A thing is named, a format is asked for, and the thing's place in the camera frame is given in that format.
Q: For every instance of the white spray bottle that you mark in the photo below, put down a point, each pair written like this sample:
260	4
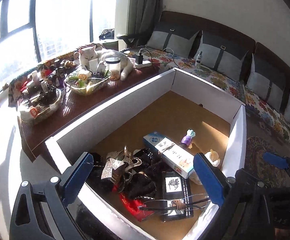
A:
198	59

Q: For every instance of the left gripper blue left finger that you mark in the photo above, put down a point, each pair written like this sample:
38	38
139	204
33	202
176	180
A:
28	220

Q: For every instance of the black framed eyeglasses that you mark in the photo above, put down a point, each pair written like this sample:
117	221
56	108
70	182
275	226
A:
191	202

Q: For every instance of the grey pillow far left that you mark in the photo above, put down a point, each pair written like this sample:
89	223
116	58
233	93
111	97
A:
181	39

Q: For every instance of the black charger plug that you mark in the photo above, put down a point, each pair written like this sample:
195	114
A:
139	58

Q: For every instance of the glass jar black lid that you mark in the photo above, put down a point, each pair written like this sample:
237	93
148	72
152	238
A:
114	67

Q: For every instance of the blue white ointment box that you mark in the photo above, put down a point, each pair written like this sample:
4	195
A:
177	158

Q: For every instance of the purple toy figure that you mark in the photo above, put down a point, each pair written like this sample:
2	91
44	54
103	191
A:
186	141

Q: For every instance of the red packet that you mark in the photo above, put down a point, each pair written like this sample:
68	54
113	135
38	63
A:
131	200

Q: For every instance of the black fabric garment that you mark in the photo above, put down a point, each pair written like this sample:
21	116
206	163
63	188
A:
147	176

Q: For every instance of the floral bench cushion cover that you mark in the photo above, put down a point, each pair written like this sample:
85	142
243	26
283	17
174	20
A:
268	118

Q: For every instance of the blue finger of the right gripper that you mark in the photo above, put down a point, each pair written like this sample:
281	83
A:
283	163

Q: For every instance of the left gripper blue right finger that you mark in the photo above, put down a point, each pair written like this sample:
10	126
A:
243	206

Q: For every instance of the rhinestone high heel shoe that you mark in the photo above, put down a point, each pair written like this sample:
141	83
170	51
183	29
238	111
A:
119	163

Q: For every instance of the white power strip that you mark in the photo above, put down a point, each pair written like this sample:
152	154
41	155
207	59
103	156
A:
144	64

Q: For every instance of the glass bowl with trinkets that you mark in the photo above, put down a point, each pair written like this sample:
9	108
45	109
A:
85	82

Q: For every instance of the white cat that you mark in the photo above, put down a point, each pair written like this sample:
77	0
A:
90	53

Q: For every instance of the black booklet white label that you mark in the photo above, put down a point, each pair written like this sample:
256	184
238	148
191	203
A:
175	187

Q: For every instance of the grey curtain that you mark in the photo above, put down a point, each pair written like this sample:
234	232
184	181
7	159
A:
143	15

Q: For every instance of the white cardboard sorting box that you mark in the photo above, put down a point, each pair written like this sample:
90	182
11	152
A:
163	107

